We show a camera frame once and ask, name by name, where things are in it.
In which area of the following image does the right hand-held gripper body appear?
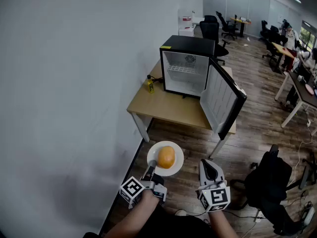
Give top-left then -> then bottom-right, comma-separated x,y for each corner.
197,179 -> 231,213

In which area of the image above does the person's right forearm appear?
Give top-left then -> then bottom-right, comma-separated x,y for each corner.
208,209 -> 240,238

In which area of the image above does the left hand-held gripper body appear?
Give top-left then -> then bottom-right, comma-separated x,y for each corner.
119,174 -> 168,209

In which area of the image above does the yellow-topped desk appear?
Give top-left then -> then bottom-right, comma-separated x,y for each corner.
271,41 -> 297,72

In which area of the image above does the light wooden table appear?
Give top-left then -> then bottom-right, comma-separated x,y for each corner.
126,59 -> 237,159

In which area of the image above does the orange fruit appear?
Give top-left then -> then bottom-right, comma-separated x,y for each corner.
158,145 -> 176,170

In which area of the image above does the white water dispenser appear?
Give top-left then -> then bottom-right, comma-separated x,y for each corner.
178,8 -> 197,37

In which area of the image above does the person's left forearm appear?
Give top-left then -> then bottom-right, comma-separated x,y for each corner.
105,189 -> 160,238

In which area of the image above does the black mini fridge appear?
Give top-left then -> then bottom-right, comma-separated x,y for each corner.
159,35 -> 248,141

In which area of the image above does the white floor cable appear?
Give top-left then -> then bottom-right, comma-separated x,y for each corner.
287,132 -> 317,186

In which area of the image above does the person's black clothing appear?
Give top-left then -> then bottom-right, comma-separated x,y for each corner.
83,204 -> 218,238

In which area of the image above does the dark-topped white-legged desk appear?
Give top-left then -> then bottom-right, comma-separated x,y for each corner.
274,69 -> 317,128

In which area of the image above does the black office chair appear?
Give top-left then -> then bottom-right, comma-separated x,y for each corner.
215,10 -> 239,41
199,15 -> 230,65
262,39 -> 282,68
230,144 -> 307,237
259,20 -> 270,43

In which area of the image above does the white round plate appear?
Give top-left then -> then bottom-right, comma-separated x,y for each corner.
147,140 -> 185,177

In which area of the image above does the yellow round-edged table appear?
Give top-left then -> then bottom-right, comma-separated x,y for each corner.
229,17 -> 252,38

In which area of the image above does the small yellow bottle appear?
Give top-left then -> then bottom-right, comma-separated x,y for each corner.
146,74 -> 155,94

